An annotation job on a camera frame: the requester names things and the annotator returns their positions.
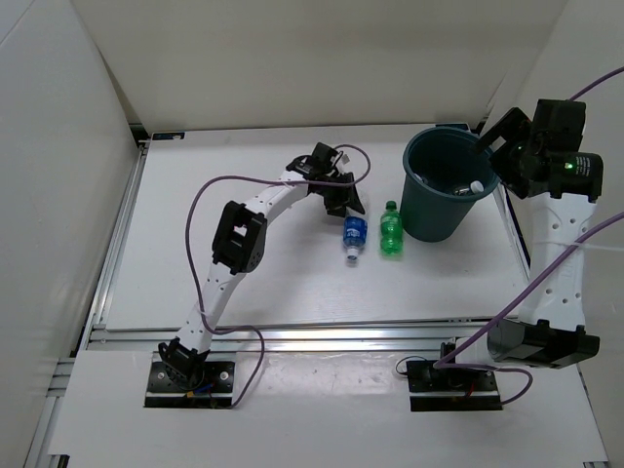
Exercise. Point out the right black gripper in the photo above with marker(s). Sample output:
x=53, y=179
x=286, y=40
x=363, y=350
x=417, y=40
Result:
x=510, y=126

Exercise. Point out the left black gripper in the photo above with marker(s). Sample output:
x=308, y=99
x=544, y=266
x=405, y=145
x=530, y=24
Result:
x=350, y=197

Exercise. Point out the clear bottle blue label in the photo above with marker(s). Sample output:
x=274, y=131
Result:
x=476, y=187
x=355, y=233

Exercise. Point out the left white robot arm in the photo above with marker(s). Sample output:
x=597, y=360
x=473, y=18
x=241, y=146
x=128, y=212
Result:
x=239, y=244

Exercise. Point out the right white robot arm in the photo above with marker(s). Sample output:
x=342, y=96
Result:
x=544, y=327

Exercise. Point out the dark teal plastic bin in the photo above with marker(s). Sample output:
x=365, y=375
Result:
x=435, y=161

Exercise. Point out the green plastic bottle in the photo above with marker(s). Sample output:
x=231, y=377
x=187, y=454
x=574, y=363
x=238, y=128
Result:
x=391, y=230

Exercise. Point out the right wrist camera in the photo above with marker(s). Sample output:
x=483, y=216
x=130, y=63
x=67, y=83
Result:
x=558, y=125

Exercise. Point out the aluminium front rail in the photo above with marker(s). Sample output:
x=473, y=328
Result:
x=350, y=337

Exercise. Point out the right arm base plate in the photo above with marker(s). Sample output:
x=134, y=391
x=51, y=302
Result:
x=447, y=389

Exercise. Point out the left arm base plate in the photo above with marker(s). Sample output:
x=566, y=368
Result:
x=210, y=389

